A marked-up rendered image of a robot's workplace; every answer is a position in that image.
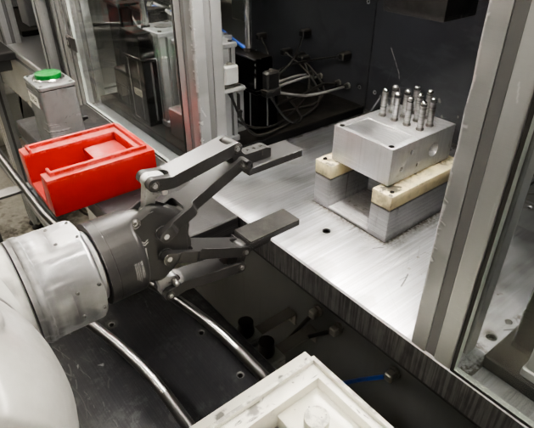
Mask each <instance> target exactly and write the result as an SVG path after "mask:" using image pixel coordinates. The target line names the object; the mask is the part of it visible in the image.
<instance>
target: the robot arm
mask: <svg viewBox="0 0 534 428"><path fill-rule="evenodd" d="M301 156H302V149H301V148H299V147H297V146H295V145H293V144H291V143H289V142H287V141H285V140H283V141H280V142H278V143H275V144H271V145H268V146H267V145H265V144H263V143H257V144H252V145H251V146H247V147H244V148H242V144H241V143H239V142H237V141H236V140H234V139H232V138H230V137H229V136H227V135H225V134H223V135H221V136H219V137H217V138H214V139H212V140H211V141H209V142H207V143H205V144H202V145H200V146H199V147H198V148H196V149H193V150H191V151H189V152H188V153H186V154H184V155H181V156H179V157H177V158H176V159H174V160H171V161H169V162H167V163H166V164H164V165H162V166H159V167H153V168H147V169H142V170H139V171H138V172H137V174H136V179H137V180H138V181H139V182H140V183H141V200H139V201H138V202H137V203H136V204H135V205H134V206H132V207H131V208H129V209H127V210H125V211H113V212H111V213H108V214H105V215H103V216H101V217H96V218H94V219H91V220H89V221H86V222H82V223H79V224H77V226H76V227H75V226H74V225H73V224H72V223H71V222H67V221H62V222H57V223H55V224H52V225H49V226H47V227H45V228H40V229H38V230H35V231H32V232H29V233H28V234H23V235H21V236H18V237H12V238H9V239H6V241H4V242H1V243H0V428H79V420H78V415H77V410H76V402H75V398H74V395H73V392H72V389H71V387H70V383H69V381H68V379H67V377H66V375H65V372H64V370H63V368H62V366H61V365H60V363H59V360H58V359H57V358H56V356H55V354H54V352H53V350H52V349H51V347H50V346H49V344H48V343H49V342H50V343H53V342H55V341H57V340H58V339H59V338H60V337H62V336H64V335H68V334H69V333H71V332H73V331H75V330H77V329H80V328H82V327H84V326H86V325H88V324H90V323H92V322H94V321H97V320H99V319H101V318H103V317H104V316H105V315H106V313H107V312H108V303H109V304H114V303H116V302H118V301H120V300H122V299H125V298H127V297H128V296H131V295H133V294H136V293H138V292H139V291H141V290H144V289H146V288H147V287H148V286H149V282H150V281H155V283H154V287H155V288H156V289H157V290H158V291H159V292H160V293H161V294H162V295H163V297H164V298H165V299H166V300H167V301H171V300H172V299H174V298H175V297H177V296H179V295H181V294H182V293H183V292H184V291H186V290H190V289H193V288H195V287H198V286H201V285H203V284H208V283H210V282H213V281H216V280H219V279H223V278H226V277H228V276H231V275H234V274H236V273H241V272H243V271H244V270H245V268H246V264H245V257H246V256H248V255H249V254H250V252H251V251H253V250H254V249H256V248H258V247H260V246H262V245H265V244H267V243H268V242H269V241H270V240H271V238H272V237H275V236H277V235H279V234H281V233H283V232H285V231H287V230H289V229H292V228H294V227H296V226H298V225H300V219H299V218H297V217H295V216H294V215H292V214H291V213H289V212H288V211H286V210H285V209H281V210H279V211H275V212H274V213H272V214H269V215H267V216H265V217H262V218H260V219H258V220H255V221H254V222H251V223H248V224H246V225H244V226H242V227H240V228H237V229H235V235H236V236H237V237H238V238H236V237H235V236H234V235H232V234H231V235H232V236H233V237H231V236H230V238H228V237H224V238H190V237H189V235H188V229H189V221H191V220H192V219H193V218H194V217H195V216H196V215H197V213H198V209H199V208H200V207H201V206H202V205H203V204H204V203H205V202H207V201H208V200H209V199H210V198H211V197H213V196H214V195H215V194H216V193H217V192H219V191H220V190H221V189H222V188H223V187H225V186H226V185H227V184H228V183H229V182H231V181H232V180H233V179H234V178H235V177H236V176H238V175H239V174H240V173H241V172H244V173H246V174H247V175H249V176H250V175H253V174H255V173H258V172H261V171H264V170H266V169H268V168H271V167H274V166H277V165H280V164H282V163H285V162H287V161H291V160H293V159H295V158H298V157H301ZM191 179H193V180H192V181H191V182H190V183H188V184H187V185H186V186H185V187H183V188H182V189H181V190H179V191H175V192H172V193H171V194H169V195H168V196H167V197H166V198H165V199H163V201H161V202H159V201H156V199H157V198H158V197H159V196H160V195H166V194H167V190H168V189H174V188H176V187H178V186H180V185H182V184H184V183H186V182H187V181H189V180H191ZM176 206H180V207H181V208H182V209H183V210H182V211H180V210H179V209H178V208H176ZM199 259H207V260H204V261H201V262H198V260H199ZM185 262H195V263H193V264H189V265H187V266H183V267H179V268H176V269H174V270H172V269H173V268H174V267H175V266H176V265H177V264H178V263H185ZM228 264H229V265H228Z"/></svg>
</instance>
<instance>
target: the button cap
mask: <svg viewBox="0 0 534 428"><path fill-rule="evenodd" d="M34 77H35V79H37V80H52V79H55V78H58V77H61V72H60V70H56V69H46V70H39V71H37V72H35V74H34Z"/></svg>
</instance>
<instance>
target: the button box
mask: <svg viewBox="0 0 534 428"><path fill-rule="evenodd" d="M24 80H25V84H26V87H27V92H28V95H29V98H30V101H31V106H32V109H33V112H34V116H35V118H36V122H37V127H38V131H39V134H40V137H41V138H40V140H41V141H44V140H48V139H51V138H57V137H61V136H64V135H67V134H71V133H74V132H80V131H84V130H85V127H84V124H83V122H84V121H85V120H86V119H88V117H87V115H82V113H81V108H80V104H79V100H78V96H77V92H76V82H75V81H74V80H72V79H71V78H70V77H68V76H67V75H66V74H64V73H63V72H61V77H58V78H55V79H52V80H37V79H35V77H34V75H29V76H24Z"/></svg>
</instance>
